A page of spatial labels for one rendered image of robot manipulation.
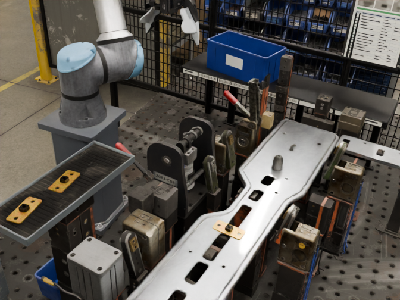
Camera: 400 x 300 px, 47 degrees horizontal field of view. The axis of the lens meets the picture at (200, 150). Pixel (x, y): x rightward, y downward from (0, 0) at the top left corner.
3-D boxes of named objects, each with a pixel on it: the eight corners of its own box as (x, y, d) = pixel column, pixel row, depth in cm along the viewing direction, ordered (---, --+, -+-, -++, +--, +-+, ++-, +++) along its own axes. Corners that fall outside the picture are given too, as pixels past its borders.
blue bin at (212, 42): (262, 88, 190) (266, 58, 183) (204, 67, 206) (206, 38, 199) (283, 76, 201) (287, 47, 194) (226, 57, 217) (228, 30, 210)
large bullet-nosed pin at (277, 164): (279, 175, 148) (281, 158, 144) (269, 172, 149) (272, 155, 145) (283, 171, 150) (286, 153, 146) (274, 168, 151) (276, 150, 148)
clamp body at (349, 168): (341, 262, 156) (365, 180, 137) (308, 249, 161) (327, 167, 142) (348, 246, 163) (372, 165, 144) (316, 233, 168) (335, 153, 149)
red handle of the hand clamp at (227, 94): (256, 124, 158) (223, 91, 158) (252, 128, 159) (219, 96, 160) (261, 119, 161) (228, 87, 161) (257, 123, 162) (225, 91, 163)
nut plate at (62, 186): (61, 193, 108) (60, 189, 108) (47, 189, 109) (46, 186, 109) (81, 174, 115) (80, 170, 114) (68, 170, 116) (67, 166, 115)
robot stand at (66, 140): (53, 218, 169) (36, 122, 147) (86, 187, 185) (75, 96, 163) (102, 236, 162) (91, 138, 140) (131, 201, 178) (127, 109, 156)
